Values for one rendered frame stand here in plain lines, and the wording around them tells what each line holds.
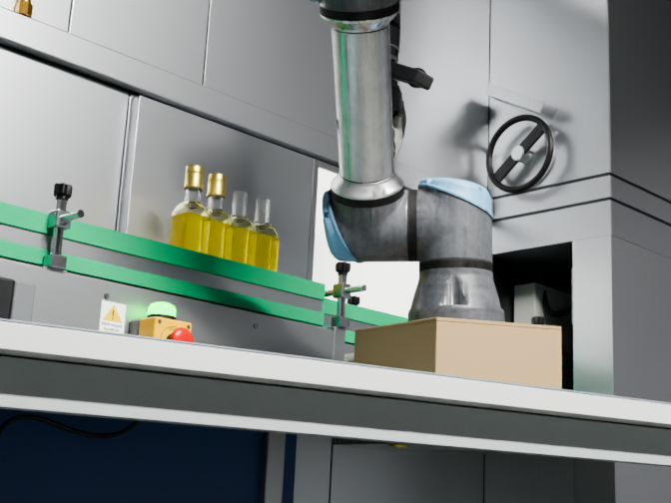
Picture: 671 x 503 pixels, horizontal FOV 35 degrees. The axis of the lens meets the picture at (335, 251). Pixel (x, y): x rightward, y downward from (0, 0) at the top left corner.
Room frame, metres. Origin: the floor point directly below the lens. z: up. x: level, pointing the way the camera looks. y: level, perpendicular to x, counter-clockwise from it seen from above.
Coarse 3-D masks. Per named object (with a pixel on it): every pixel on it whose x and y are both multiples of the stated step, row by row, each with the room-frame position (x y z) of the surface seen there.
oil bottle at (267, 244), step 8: (256, 224) 1.96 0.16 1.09; (264, 224) 1.96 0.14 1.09; (264, 232) 1.96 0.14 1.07; (272, 232) 1.97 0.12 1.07; (256, 240) 1.95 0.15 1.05; (264, 240) 1.96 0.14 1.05; (272, 240) 1.97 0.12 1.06; (256, 248) 1.95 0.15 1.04; (264, 248) 1.96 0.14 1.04; (272, 248) 1.97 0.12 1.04; (256, 256) 1.95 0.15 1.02; (264, 256) 1.96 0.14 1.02; (272, 256) 1.97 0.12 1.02; (256, 264) 1.95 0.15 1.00; (264, 264) 1.96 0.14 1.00; (272, 264) 1.97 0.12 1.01
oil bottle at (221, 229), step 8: (216, 208) 1.89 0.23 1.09; (216, 216) 1.87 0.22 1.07; (224, 216) 1.89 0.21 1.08; (216, 224) 1.87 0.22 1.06; (224, 224) 1.89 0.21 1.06; (232, 224) 1.90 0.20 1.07; (216, 232) 1.88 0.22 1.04; (224, 232) 1.89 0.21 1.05; (232, 232) 1.90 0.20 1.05; (216, 240) 1.88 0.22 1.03; (224, 240) 1.89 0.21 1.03; (232, 240) 1.90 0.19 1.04; (216, 248) 1.88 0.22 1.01; (224, 248) 1.89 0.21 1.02; (224, 256) 1.89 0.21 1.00
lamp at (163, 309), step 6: (150, 306) 1.59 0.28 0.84; (156, 306) 1.58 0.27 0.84; (162, 306) 1.58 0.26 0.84; (168, 306) 1.59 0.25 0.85; (174, 306) 1.60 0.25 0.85; (150, 312) 1.59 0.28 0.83; (156, 312) 1.58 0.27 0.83; (162, 312) 1.58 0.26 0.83; (168, 312) 1.59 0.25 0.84; (174, 312) 1.60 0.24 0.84; (174, 318) 1.60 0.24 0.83
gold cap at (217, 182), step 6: (210, 174) 1.90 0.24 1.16; (216, 174) 1.89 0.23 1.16; (222, 174) 1.89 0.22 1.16; (210, 180) 1.89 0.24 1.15; (216, 180) 1.89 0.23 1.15; (222, 180) 1.89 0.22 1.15; (210, 186) 1.89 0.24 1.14; (216, 186) 1.89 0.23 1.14; (222, 186) 1.89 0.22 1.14; (210, 192) 1.89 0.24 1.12; (216, 192) 1.89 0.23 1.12; (222, 192) 1.89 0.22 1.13
